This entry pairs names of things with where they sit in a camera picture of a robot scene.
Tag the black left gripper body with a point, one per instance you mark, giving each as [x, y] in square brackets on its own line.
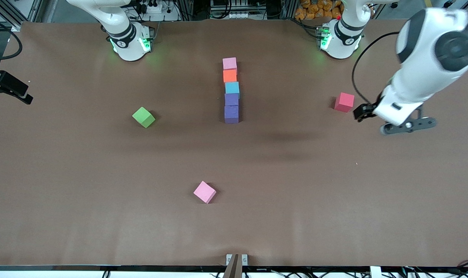
[366, 109]

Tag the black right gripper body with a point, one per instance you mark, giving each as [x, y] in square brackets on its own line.
[1, 83]

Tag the indigo foam cube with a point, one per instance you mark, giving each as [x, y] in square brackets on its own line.
[231, 99]
[231, 114]

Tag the cyan foam cube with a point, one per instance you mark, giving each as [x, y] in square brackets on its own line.
[232, 87]

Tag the orange foam cube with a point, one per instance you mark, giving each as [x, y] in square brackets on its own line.
[230, 76]

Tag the pale pink foam cube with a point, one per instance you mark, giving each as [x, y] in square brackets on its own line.
[229, 63]

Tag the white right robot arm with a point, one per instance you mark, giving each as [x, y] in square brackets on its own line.
[127, 42]

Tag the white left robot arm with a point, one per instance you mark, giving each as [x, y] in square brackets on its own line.
[423, 69]

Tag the red foam cube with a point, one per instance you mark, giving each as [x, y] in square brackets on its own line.
[344, 102]

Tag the brown table cover sheet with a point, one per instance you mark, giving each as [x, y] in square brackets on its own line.
[334, 212]

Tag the orange snack bag pile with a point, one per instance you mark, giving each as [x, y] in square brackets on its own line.
[315, 9]

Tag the green foam cube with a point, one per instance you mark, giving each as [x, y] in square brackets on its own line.
[143, 117]

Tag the white power strip with plugs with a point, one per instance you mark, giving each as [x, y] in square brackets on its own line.
[160, 17]

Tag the white socket box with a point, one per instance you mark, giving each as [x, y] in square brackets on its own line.
[234, 14]

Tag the bright pink foam cube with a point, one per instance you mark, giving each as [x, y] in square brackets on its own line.
[205, 192]

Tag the brown wooden stick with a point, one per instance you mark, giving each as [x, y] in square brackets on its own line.
[233, 268]

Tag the small metal table bracket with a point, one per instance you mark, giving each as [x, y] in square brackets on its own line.
[244, 259]

